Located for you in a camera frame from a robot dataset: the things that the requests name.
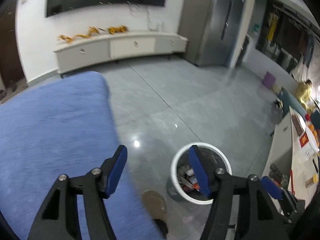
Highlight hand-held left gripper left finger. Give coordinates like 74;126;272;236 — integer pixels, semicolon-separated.
27;144;128;240

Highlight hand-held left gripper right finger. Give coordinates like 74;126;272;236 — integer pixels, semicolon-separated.
188;144;288;240

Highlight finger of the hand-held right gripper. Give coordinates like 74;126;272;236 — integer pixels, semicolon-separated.
261;176;301;225

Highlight white round trash bin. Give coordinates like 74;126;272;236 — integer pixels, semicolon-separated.
167;142;232;205

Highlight white side table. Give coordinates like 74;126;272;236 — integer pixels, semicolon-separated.
261;105;320;207

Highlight red white box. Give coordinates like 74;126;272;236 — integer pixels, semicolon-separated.
298;131;319;157

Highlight blue fluffy rug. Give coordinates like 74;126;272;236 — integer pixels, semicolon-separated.
0;71;166;240

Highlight purple stool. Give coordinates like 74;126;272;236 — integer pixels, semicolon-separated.
262;71;276;89

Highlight white television cabinet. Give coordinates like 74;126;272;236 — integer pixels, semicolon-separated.
53;30;189;78

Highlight long golden dragon ornament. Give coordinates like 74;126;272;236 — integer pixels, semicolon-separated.
58;26;106;42

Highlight short golden ornament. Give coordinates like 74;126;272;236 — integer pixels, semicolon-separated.
108;25;129;35

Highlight grey steel refrigerator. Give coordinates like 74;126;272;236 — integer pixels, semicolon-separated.
178;0;247;68

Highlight dark brown entrance door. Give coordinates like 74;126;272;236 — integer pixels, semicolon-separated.
0;2;26;88

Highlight television cables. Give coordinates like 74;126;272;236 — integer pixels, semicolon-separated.
127;2;163;31

